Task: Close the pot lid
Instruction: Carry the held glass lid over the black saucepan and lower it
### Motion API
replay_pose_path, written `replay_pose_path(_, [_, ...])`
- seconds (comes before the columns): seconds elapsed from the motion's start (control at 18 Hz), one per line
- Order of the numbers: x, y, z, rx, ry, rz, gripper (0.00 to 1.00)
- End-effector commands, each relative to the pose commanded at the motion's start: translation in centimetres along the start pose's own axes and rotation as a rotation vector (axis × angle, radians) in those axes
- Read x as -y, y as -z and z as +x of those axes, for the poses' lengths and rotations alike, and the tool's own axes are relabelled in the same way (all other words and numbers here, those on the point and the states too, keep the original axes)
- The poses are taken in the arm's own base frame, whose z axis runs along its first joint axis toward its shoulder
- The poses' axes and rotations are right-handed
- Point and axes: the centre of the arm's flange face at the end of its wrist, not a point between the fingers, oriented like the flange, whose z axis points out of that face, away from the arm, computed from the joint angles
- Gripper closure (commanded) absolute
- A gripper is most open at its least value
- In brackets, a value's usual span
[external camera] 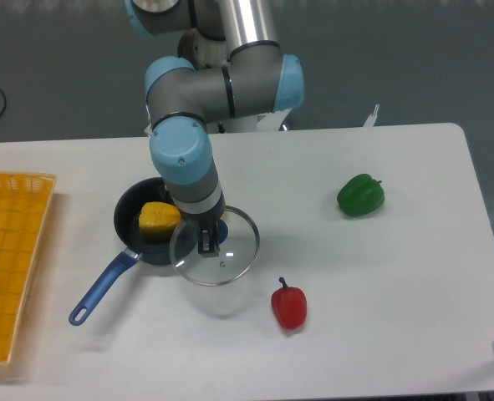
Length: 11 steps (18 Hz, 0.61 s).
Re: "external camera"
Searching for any yellow bell pepper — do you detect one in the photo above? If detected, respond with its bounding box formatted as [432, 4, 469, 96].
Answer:
[138, 201, 182, 243]

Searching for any white bracket behind table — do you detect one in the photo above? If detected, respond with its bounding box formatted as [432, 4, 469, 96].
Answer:
[363, 104, 380, 127]

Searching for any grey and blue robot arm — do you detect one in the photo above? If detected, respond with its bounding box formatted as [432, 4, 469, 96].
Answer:
[125, 1, 305, 257]

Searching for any yellow plastic basket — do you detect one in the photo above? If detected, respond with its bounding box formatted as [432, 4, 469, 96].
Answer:
[0, 171, 56, 365]

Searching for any blue handled frying pan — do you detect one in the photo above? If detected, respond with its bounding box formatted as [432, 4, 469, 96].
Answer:
[69, 177, 172, 326]

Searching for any red bell pepper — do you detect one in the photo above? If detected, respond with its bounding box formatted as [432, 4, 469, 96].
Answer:
[271, 277, 308, 330]

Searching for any green bell pepper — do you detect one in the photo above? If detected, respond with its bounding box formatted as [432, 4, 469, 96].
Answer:
[337, 174, 385, 217]

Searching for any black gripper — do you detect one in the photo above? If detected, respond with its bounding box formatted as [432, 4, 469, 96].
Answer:
[180, 199, 226, 256]

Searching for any glass pot lid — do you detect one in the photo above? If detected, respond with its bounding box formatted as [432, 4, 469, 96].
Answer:
[170, 206, 261, 287]

